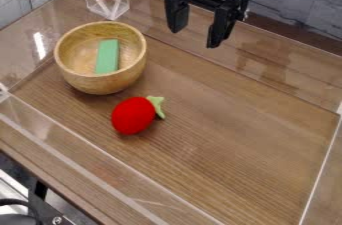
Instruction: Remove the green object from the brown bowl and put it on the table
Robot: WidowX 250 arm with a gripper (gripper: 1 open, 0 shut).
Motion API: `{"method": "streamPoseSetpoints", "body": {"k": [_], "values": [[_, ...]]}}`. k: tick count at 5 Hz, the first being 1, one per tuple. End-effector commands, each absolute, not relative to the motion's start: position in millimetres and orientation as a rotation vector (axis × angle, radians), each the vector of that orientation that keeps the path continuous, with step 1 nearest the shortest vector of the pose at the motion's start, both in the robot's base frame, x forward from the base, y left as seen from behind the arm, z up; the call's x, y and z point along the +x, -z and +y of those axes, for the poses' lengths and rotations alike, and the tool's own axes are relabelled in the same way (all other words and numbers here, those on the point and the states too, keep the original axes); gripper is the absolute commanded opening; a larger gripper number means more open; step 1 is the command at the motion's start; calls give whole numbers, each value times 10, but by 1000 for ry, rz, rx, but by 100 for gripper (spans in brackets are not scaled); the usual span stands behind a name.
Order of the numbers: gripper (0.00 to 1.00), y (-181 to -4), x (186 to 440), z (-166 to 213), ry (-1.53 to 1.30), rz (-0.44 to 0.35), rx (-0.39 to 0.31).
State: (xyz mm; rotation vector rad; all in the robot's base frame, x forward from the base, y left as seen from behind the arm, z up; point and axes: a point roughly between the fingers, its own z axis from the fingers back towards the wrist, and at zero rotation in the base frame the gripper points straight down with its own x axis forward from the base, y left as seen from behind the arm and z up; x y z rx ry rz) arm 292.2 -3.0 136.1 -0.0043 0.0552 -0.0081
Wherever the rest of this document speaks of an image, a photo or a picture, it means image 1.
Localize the green rectangular block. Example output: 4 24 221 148
94 39 119 74

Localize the red plush strawberry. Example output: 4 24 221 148
110 96 165 135

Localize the black table leg bracket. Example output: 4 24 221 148
0 180 77 225

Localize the brown wooden bowl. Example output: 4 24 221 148
53 21 147 95

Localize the clear acrylic tray wall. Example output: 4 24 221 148
0 84 224 225

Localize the clear acrylic corner stand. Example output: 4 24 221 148
85 0 129 21

